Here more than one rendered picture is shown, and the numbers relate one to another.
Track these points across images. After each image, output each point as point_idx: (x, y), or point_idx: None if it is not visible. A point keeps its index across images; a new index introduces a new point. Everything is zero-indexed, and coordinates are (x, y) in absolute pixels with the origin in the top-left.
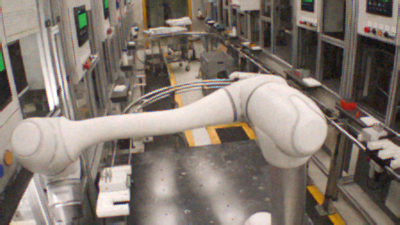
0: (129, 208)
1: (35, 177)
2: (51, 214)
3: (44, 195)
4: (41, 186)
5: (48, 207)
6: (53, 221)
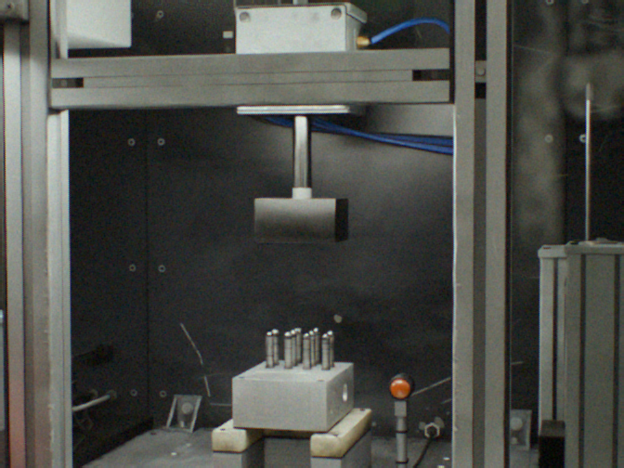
0: None
1: (18, 126)
2: (45, 303)
3: (40, 214)
4: (41, 178)
5: (42, 269)
6: (39, 331)
